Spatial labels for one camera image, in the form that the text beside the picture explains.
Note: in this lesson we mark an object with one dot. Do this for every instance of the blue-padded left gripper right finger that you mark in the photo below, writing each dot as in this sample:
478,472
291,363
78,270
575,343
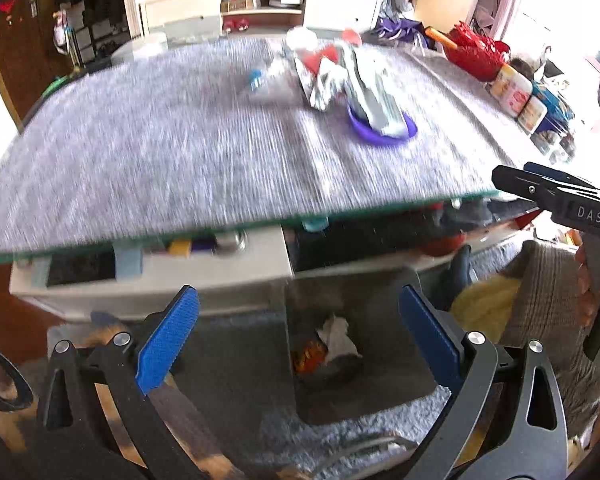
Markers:
504,419

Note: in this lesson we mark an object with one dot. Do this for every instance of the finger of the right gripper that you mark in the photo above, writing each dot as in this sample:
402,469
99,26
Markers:
533,187
558,175

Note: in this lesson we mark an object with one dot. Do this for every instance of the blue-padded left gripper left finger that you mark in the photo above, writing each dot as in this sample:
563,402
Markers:
73,438

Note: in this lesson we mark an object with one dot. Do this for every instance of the purple plastic bowl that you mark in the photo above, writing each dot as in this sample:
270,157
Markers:
390,137

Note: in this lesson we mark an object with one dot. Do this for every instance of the white paper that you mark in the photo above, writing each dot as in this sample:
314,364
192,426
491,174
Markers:
334,335

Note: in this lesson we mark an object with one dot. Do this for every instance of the red foil wrapper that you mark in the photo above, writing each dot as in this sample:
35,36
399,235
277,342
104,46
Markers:
310,358

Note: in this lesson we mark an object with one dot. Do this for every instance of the blue white medicine bottle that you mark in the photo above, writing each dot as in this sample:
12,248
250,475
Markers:
256,79

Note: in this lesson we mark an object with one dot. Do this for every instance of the clear plastic bag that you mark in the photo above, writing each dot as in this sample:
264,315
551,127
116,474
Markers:
281,86

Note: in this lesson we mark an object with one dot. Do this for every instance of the white plastic bag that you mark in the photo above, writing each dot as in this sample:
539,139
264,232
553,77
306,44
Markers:
300,39

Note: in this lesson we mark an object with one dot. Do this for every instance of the black trash bin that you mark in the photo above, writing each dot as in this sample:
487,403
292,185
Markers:
390,371

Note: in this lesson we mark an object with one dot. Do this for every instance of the person's right hand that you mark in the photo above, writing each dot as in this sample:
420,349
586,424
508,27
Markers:
589,295

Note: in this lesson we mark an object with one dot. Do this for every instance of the white beige label bottle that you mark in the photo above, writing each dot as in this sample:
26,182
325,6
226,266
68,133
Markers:
532,115

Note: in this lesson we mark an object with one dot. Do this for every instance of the white pink label bottle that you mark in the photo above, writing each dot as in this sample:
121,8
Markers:
516,95

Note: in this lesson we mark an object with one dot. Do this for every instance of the white yellow cap bottle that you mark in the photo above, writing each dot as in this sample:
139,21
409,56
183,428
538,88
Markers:
502,80

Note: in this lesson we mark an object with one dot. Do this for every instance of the red plastic basket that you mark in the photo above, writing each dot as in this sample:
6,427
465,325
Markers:
478,55

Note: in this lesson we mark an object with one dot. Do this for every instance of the purple bag on floor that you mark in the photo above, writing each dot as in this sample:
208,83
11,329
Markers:
404,30

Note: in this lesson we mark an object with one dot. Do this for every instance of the white low table base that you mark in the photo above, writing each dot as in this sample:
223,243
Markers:
250,278

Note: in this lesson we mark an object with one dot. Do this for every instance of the beige grey TV cabinet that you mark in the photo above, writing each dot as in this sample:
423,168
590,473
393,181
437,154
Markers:
196,20

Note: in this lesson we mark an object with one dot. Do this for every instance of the grey woven table cloth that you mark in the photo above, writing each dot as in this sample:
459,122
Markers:
178,144

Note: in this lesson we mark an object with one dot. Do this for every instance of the white round stool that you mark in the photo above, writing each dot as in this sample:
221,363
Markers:
140,48

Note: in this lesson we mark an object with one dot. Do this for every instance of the dark brown door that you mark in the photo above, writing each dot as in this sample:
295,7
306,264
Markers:
29,61

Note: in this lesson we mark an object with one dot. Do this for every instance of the orange handle in basket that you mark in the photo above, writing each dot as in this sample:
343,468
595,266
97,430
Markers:
437,36

